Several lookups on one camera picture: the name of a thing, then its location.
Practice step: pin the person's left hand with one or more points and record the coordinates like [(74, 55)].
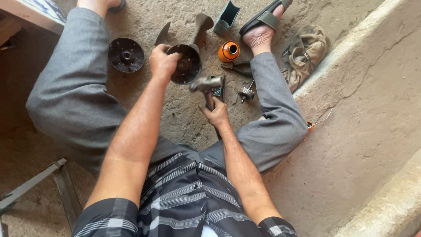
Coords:
[(162, 62)]

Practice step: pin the person's right hand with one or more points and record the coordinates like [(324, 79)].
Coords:
[(217, 115)]

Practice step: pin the person's left fingers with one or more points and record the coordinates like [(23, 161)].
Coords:
[(170, 51)]

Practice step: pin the dark fan hub with blades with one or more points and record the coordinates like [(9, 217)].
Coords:
[(189, 64)]

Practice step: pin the grey metal hammer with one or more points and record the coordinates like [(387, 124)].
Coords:
[(205, 85)]

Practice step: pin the black round motor cover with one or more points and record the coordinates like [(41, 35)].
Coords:
[(126, 55)]

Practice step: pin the orange motor stator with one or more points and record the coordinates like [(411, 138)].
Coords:
[(228, 51)]

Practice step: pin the small box of screws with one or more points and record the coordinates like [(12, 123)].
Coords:
[(217, 91)]

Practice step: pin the teal plastic fan part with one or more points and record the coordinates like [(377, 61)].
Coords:
[(226, 18)]

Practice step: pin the thin screwdriver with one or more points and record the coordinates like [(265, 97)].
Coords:
[(223, 89)]

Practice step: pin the black and green sandal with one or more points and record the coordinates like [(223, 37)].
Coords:
[(264, 17), (117, 6)]

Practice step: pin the metal rotor shaft with gear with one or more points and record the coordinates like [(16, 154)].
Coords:
[(246, 94)]

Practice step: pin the grey trousers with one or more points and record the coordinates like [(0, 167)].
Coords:
[(75, 92)]

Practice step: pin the dirty beige rag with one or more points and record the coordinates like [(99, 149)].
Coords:
[(306, 54)]

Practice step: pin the wooden furniture with patterned cloth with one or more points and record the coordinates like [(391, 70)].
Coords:
[(29, 14)]

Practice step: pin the black grey plaid shirt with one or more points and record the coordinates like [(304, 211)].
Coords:
[(184, 200)]

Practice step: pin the small orange cap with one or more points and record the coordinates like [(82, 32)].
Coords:
[(310, 125)]

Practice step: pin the grey metal stand frame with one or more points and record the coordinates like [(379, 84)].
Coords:
[(36, 184)]

